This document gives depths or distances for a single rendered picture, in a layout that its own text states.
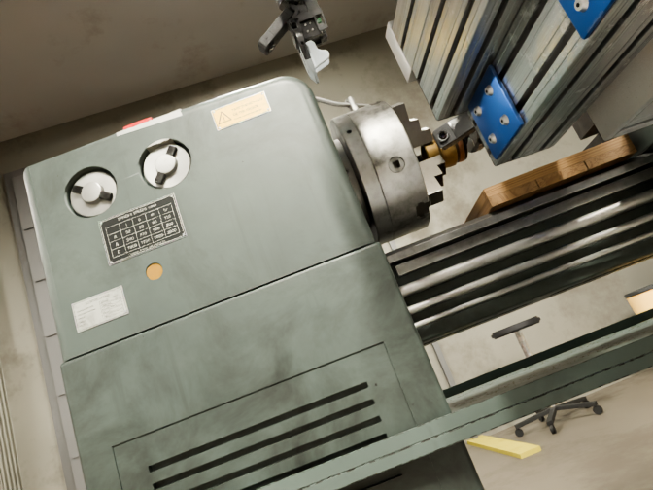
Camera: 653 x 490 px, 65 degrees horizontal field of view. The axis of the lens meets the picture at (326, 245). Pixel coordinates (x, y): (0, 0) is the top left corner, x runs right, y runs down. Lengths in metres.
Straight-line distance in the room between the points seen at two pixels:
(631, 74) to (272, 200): 0.58
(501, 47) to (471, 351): 3.59
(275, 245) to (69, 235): 0.39
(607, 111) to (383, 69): 4.31
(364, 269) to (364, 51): 4.24
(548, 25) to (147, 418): 0.80
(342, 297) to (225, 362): 0.22
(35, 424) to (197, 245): 3.58
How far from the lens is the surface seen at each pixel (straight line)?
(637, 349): 0.92
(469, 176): 4.53
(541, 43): 0.59
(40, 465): 4.42
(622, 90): 0.65
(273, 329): 0.88
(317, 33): 1.28
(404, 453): 0.83
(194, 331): 0.92
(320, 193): 0.93
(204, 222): 0.95
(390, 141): 1.08
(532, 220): 1.06
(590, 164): 1.11
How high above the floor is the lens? 0.65
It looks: 16 degrees up
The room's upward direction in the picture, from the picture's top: 21 degrees counter-clockwise
